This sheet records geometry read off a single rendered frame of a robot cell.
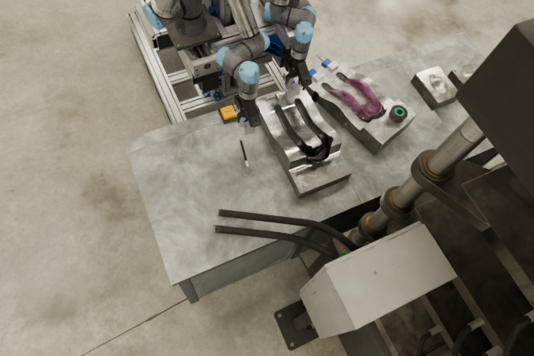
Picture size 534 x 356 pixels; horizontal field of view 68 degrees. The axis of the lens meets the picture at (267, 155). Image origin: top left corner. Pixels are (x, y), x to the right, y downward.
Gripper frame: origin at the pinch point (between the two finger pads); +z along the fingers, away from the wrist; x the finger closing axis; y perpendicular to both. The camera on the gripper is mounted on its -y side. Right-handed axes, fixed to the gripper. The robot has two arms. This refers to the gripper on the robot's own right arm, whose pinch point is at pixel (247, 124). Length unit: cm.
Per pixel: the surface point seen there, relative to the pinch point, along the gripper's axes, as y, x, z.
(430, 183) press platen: -66, -20, -58
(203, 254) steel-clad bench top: -42, 37, 15
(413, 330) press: -102, -28, 16
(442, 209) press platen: -71, -35, -34
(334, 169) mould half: -31.1, -29.5, 9.0
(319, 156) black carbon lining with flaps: -23.3, -25.7, 7.9
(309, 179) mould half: -31.2, -16.5, 9.0
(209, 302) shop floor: -50, 41, 95
